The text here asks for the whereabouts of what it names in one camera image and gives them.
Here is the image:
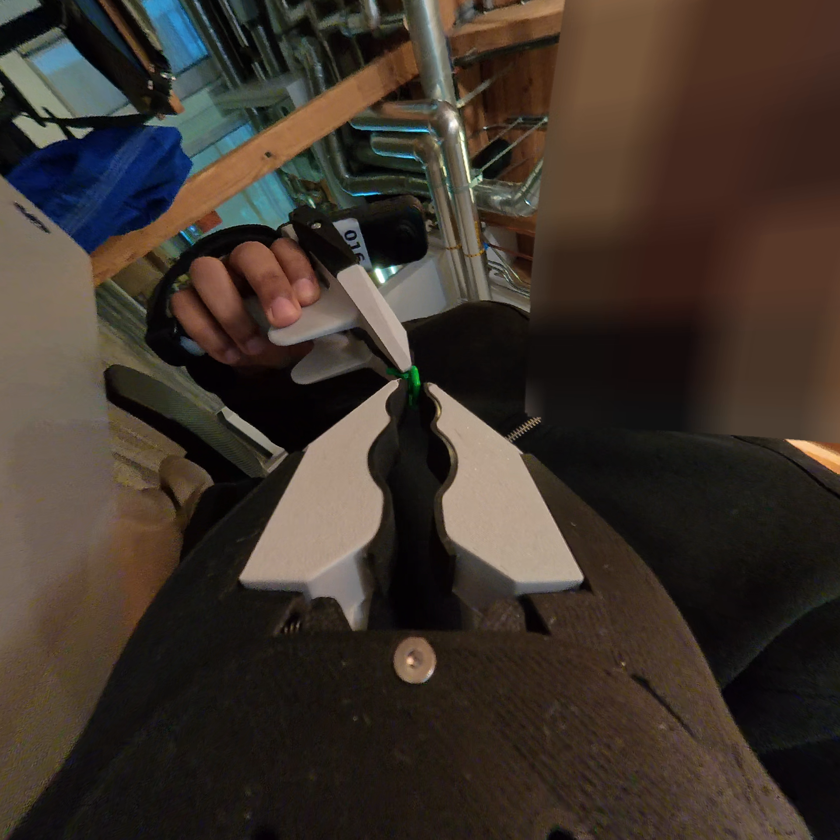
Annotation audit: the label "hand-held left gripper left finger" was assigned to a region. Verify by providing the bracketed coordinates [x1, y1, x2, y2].
[238, 381, 403, 632]

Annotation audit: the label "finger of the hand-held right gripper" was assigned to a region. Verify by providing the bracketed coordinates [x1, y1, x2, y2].
[330, 262, 416, 371]
[266, 281, 396, 386]

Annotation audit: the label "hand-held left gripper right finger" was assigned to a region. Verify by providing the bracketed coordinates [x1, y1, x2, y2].
[427, 382, 586, 601]

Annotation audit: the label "person's right hand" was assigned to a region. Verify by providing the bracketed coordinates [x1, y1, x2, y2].
[171, 236, 324, 370]

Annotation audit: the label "person's black jacket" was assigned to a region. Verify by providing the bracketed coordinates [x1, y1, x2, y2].
[180, 298, 840, 840]

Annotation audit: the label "wooden ceiling beam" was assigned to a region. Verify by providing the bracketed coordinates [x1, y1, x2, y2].
[91, 0, 567, 287]

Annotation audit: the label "person's beige trousers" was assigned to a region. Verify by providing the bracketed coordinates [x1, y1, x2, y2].
[108, 416, 221, 657]

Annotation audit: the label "black chair armrest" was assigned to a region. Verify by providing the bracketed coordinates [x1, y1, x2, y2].
[104, 363, 287, 481]

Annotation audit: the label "silver ventilation ducts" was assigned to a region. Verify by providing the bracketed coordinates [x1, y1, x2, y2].
[184, 0, 546, 303]

